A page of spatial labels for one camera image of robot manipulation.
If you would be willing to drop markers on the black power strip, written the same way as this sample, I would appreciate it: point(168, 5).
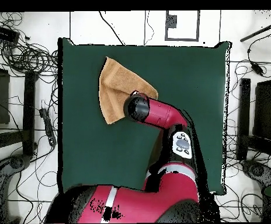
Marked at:
point(48, 123)

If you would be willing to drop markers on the black tripod rod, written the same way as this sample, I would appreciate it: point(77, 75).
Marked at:
point(259, 31)

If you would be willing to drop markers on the black power adapter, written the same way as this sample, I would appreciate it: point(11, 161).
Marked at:
point(257, 68)

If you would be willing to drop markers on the grey chair base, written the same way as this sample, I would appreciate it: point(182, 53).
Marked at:
point(257, 170)
point(16, 163)

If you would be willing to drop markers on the dark green table cloth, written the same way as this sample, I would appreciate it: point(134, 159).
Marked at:
point(91, 151)

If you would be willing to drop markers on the orange terry towel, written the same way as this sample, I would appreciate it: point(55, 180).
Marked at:
point(114, 88)

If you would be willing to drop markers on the black network switch box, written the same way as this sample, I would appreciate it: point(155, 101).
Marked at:
point(3, 33)

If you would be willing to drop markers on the small dark grey square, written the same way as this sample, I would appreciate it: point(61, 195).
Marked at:
point(171, 21)

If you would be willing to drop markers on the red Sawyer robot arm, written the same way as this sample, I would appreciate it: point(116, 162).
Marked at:
point(163, 114)

